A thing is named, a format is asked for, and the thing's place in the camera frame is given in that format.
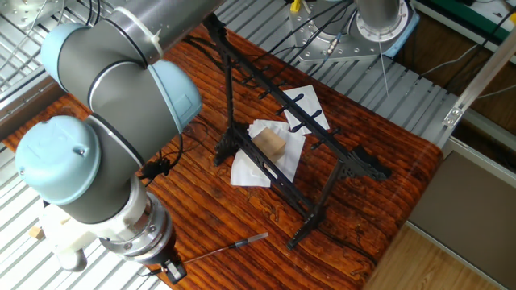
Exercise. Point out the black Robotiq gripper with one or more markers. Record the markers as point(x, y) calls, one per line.
point(159, 249)

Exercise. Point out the thin metal utensil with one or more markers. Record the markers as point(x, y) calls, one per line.
point(225, 249)

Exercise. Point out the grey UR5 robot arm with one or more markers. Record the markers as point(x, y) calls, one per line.
point(113, 100)

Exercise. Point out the black ornate pen rack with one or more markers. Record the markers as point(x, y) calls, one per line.
point(282, 113)

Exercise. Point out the wood grain table mat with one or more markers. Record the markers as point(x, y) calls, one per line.
point(225, 209)

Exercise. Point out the small wooden cube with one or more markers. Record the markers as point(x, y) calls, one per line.
point(35, 233)

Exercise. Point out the large wooden block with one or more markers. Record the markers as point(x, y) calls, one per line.
point(269, 145)

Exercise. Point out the single white paper sheet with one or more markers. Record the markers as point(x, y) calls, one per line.
point(308, 102)

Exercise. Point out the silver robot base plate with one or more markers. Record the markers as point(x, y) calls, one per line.
point(318, 44)

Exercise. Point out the aluminium profile post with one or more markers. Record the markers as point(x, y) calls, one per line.
point(479, 76)

